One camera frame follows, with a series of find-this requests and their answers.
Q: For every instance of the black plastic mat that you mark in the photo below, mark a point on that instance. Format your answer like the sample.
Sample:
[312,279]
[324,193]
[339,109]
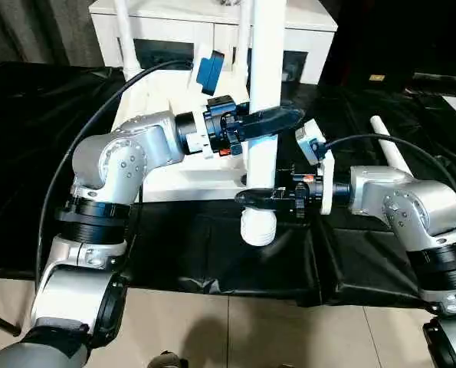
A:
[231,260]

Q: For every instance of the small yellow label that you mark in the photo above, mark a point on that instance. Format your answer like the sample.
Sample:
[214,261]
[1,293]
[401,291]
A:
[377,77]

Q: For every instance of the white cabinet with glass doors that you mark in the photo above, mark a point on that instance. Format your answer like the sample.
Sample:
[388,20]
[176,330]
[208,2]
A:
[166,23]

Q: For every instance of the white plastic table leg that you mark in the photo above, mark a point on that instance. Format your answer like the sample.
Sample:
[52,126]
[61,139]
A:
[266,57]
[126,38]
[390,149]
[243,46]

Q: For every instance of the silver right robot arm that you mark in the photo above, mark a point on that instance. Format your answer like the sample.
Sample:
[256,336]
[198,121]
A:
[411,199]

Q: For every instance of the white plastic table top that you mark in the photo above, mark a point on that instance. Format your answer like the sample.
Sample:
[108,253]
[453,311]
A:
[162,99]

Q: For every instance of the black metal stand leg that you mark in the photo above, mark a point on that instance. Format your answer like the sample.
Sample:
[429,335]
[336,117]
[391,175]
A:
[1,322]

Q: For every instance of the grey curtain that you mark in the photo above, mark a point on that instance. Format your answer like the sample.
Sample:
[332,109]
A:
[28,34]

